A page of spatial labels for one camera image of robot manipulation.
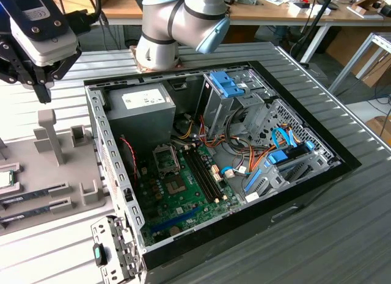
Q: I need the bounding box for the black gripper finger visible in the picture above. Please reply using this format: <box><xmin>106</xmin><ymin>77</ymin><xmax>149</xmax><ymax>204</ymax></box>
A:
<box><xmin>41</xmin><ymin>48</ymin><xmax>82</xmax><ymax>104</ymax></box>
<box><xmin>0</xmin><ymin>36</ymin><xmax>43</xmax><ymax>103</ymax></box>

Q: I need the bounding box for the silver CPU green edge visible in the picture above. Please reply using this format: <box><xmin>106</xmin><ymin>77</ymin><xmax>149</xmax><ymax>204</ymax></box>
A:
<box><xmin>0</xmin><ymin>169</ymin><xmax>15</xmax><ymax>190</ymax></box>

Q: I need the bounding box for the wooden desk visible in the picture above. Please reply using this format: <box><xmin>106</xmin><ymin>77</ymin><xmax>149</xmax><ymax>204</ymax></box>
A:
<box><xmin>225</xmin><ymin>0</ymin><xmax>391</xmax><ymax>65</ymax></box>
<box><xmin>48</xmin><ymin>0</ymin><xmax>144</xmax><ymax>26</ymax></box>

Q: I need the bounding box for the grey power supply unit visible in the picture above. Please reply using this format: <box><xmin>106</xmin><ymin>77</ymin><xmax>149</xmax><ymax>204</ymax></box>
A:
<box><xmin>102</xmin><ymin>82</ymin><xmax>178</xmax><ymax>153</ymax></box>

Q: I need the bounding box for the grey parts rack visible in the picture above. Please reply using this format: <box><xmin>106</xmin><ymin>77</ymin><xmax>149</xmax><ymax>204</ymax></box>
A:
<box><xmin>0</xmin><ymin>109</ymin><xmax>115</xmax><ymax>236</ymax></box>

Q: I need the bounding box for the black case fan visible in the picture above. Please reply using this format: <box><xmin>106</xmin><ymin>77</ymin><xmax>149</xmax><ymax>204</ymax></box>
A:
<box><xmin>117</xmin><ymin>133</ymin><xmax>142</xmax><ymax>183</ymax></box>

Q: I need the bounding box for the dark blue RAM stick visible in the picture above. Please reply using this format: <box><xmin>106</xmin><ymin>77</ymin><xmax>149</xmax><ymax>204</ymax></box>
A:
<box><xmin>0</xmin><ymin>204</ymin><xmax>51</xmax><ymax>224</ymax></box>
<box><xmin>0</xmin><ymin>188</ymin><xmax>51</xmax><ymax>205</ymax></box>

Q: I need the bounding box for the metal socket cover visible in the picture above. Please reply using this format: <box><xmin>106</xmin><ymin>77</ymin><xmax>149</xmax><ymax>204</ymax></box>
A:
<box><xmin>152</xmin><ymin>142</ymin><xmax>181</xmax><ymax>177</ymax></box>

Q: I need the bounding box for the metal locking lever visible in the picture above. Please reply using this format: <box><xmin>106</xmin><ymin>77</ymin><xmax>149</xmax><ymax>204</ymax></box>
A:
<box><xmin>172</xmin><ymin>142</ymin><xmax>185</xmax><ymax>177</ymax></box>

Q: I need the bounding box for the blue drive bay latch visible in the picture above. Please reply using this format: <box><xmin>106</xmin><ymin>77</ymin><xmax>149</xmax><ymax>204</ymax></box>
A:
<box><xmin>210</xmin><ymin>70</ymin><xmax>241</xmax><ymax>99</ymax></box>

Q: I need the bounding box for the black RAM slot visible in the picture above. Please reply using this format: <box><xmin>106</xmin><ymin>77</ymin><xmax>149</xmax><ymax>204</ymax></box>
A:
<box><xmin>191</xmin><ymin>145</ymin><xmax>224</xmax><ymax>202</ymax></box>
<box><xmin>187</xmin><ymin>146</ymin><xmax>221</xmax><ymax>203</ymax></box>
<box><xmin>194</xmin><ymin>144</ymin><xmax>228</xmax><ymax>200</ymax></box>
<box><xmin>184</xmin><ymin>147</ymin><xmax>217</xmax><ymax>205</ymax></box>

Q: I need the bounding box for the green motherboard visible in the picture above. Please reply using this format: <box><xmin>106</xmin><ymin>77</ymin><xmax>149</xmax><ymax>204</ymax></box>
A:
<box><xmin>134</xmin><ymin>140</ymin><xmax>248</xmax><ymax>248</ymax></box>

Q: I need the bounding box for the teal latch tab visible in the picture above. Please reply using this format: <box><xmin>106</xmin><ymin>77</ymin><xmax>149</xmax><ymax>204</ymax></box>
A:
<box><xmin>92</xmin><ymin>242</ymin><xmax>108</xmax><ymax>267</ymax></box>

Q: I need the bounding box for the blue expansion slot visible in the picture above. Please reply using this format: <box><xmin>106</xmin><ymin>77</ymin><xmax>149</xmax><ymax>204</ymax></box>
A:
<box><xmin>149</xmin><ymin>206</ymin><xmax>202</xmax><ymax>235</ymax></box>

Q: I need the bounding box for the blue disk carrier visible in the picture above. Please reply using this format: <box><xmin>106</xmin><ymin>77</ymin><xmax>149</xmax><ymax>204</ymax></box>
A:
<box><xmin>243</xmin><ymin>139</ymin><xmax>316</xmax><ymax>194</ymax></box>

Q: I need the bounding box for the small white box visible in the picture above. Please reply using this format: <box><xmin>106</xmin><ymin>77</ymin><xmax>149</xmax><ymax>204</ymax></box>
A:
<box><xmin>288</xmin><ymin>0</ymin><xmax>332</xmax><ymax>18</ymax></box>

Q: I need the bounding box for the black PC case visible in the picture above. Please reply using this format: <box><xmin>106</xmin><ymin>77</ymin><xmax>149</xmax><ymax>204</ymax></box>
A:
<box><xmin>82</xmin><ymin>60</ymin><xmax>363</xmax><ymax>284</ymax></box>

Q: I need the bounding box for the black stand pole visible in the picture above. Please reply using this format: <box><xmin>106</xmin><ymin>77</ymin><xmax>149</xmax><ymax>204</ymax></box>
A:
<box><xmin>288</xmin><ymin>0</ymin><xmax>337</xmax><ymax>65</ymax></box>

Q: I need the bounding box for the grey disk bay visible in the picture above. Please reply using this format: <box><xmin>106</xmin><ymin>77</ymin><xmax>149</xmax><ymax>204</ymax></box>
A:
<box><xmin>243</xmin><ymin>148</ymin><xmax>343</xmax><ymax>202</ymax></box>

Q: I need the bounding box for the open cardboard box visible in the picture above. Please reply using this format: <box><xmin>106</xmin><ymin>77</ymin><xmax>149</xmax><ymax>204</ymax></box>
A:
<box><xmin>351</xmin><ymin>0</ymin><xmax>391</xmax><ymax>20</ymax></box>

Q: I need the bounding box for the large cardboard box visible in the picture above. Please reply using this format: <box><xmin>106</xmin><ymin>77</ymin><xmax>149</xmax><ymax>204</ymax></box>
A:
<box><xmin>325</xmin><ymin>27</ymin><xmax>391</xmax><ymax>88</ymax></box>

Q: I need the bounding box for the small cardboard box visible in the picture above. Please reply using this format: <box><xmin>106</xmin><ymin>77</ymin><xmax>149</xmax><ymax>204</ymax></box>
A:
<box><xmin>365</xmin><ymin>115</ymin><xmax>391</xmax><ymax>144</ymax></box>

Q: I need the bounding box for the white wrist camera black mount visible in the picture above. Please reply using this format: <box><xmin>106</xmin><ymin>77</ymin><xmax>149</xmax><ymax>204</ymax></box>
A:
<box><xmin>0</xmin><ymin>0</ymin><xmax>79</xmax><ymax>68</ymax></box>

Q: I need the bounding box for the thick black camera cable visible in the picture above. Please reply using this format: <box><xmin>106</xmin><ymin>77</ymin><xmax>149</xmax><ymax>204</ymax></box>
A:
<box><xmin>64</xmin><ymin>0</ymin><xmax>103</xmax><ymax>34</ymax></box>

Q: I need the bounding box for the red fan wire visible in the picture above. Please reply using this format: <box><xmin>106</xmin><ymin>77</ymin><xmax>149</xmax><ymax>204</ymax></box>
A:
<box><xmin>119</xmin><ymin>137</ymin><xmax>138</xmax><ymax>180</ymax></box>

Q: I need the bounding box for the yellow black wire bundle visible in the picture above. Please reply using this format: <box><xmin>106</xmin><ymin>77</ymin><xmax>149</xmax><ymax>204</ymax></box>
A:
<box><xmin>178</xmin><ymin>114</ymin><xmax>196</xmax><ymax>141</ymax></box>

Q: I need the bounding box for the red orange wire bundle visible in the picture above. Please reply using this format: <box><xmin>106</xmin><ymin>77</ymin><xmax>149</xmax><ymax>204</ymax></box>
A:
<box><xmin>197</xmin><ymin>114</ymin><xmax>228</xmax><ymax>149</ymax></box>

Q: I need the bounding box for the grey card retention bracket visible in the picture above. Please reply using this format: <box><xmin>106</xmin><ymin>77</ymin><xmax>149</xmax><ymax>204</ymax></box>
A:
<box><xmin>90</xmin><ymin>214</ymin><xmax>147</xmax><ymax>282</ymax></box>

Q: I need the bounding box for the black cable bundle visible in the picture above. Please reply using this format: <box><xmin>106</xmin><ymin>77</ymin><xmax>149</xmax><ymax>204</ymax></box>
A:
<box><xmin>224</xmin><ymin>108</ymin><xmax>254</xmax><ymax>153</ymax></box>

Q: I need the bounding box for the blue SATA wire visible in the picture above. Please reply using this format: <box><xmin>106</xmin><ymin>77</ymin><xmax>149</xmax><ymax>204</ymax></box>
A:
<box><xmin>271</xmin><ymin>127</ymin><xmax>299</xmax><ymax>149</ymax></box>

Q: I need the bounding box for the aluminium shelf frame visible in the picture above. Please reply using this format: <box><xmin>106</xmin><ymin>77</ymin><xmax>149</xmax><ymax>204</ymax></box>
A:
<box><xmin>328</xmin><ymin>32</ymin><xmax>391</xmax><ymax>95</ymax></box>

